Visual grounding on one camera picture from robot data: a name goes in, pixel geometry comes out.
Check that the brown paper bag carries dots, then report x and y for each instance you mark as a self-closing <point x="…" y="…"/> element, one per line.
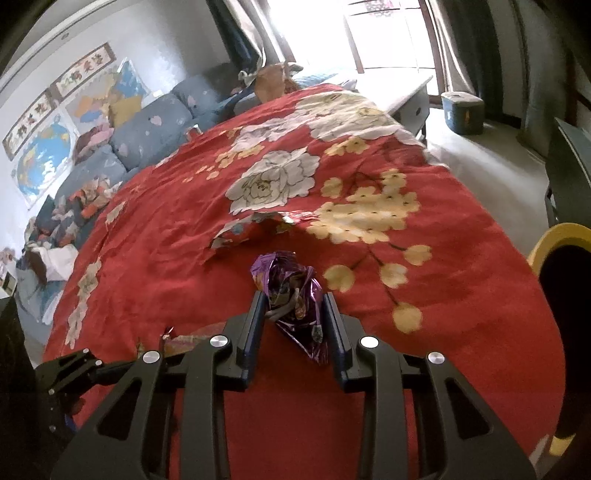
<point x="274" y="81"/>

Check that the blue world wall map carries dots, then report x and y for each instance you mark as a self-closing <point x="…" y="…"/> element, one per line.
<point x="44" y="161"/>

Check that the grey glass side table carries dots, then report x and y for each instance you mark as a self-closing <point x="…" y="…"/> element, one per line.
<point x="570" y="175"/>

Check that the glass balcony door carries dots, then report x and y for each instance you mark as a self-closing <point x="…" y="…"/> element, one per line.
<point x="369" y="32"/>

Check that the white coffee table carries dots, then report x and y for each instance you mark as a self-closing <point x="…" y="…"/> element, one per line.
<point x="406" y="92"/>

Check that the framed wall scroll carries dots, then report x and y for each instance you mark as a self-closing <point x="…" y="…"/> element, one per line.
<point x="27" y="124"/>
<point x="83" y="69"/>

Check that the white cloth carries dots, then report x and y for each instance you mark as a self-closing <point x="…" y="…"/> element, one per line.
<point x="60" y="263"/>

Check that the blue storage box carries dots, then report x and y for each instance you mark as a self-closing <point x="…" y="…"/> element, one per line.
<point x="461" y="113"/>

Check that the gold red snack wrapper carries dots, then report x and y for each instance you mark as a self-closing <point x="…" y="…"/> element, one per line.
<point x="189" y="341"/>

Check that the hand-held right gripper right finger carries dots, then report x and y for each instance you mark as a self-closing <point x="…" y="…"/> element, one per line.
<point x="333" y="341"/>

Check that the grey curtain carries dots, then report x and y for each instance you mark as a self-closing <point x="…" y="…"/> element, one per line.
<point x="244" y="32"/>
<point x="466" y="46"/>

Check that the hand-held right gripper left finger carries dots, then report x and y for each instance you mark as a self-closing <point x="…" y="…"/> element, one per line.
<point x="256" y="341"/>

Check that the yellow rimmed waste bin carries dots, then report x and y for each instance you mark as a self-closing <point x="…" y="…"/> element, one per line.
<point x="554" y="235"/>

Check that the pile of colourful clothes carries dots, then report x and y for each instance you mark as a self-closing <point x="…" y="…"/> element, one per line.
<point x="85" y="201"/>

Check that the purple snack wrapper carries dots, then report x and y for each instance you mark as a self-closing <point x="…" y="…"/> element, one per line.
<point x="291" y="286"/>

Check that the red floral blanket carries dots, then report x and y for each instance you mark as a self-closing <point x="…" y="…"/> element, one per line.
<point x="415" y="323"/>

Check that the pink cloth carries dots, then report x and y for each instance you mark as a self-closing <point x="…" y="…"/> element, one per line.
<point x="94" y="141"/>

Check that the blue floral sofa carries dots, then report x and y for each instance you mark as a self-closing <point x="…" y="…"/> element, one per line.
<point x="138" y="134"/>

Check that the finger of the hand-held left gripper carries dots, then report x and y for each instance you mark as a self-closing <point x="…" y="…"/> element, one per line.
<point x="74" y="374"/>

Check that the colourful country wall map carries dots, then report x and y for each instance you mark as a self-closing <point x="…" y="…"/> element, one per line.
<point x="106" y="92"/>

